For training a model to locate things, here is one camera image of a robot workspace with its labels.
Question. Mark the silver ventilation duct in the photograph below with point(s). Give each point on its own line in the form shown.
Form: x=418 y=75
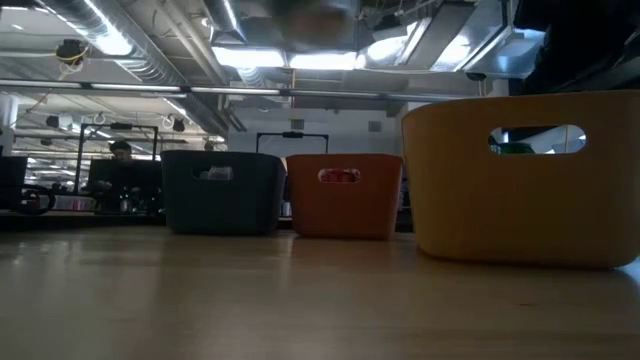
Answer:
x=150 y=60

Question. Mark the dark teal plastic bin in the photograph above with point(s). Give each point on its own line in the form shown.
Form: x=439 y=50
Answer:
x=225 y=205

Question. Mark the dome security camera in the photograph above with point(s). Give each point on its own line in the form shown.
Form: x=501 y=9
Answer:
x=475 y=76

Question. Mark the orange plastic bin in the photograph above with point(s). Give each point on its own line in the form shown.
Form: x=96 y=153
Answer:
x=345 y=210

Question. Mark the yellow plastic bin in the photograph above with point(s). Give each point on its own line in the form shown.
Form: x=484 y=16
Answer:
x=500 y=210

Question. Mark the bright ceiling light panel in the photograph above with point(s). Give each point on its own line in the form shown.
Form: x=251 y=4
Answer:
x=250 y=57

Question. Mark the white lemon soda can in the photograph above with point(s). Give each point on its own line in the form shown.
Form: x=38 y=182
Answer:
x=220 y=173

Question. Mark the black aluminium table frame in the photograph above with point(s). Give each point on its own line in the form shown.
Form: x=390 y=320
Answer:
x=75 y=220

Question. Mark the green soda can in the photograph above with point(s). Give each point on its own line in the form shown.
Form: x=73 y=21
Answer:
x=515 y=148

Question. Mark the grey wall vent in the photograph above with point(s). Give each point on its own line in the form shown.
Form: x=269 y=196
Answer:
x=297 y=124

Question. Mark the person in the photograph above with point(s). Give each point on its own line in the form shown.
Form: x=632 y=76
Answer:
x=120 y=150

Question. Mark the black monitor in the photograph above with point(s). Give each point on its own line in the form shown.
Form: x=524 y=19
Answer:
x=130 y=180
x=12 y=180

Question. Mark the black gantry frame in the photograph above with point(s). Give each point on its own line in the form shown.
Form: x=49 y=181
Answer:
x=292 y=134
x=80 y=150

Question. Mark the long ceiling light strip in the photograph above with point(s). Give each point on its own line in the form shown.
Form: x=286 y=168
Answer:
x=225 y=91

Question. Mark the red cola can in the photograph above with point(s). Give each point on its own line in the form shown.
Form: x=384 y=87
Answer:
x=340 y=176

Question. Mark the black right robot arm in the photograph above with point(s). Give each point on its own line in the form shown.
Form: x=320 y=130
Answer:
x=575 y=40

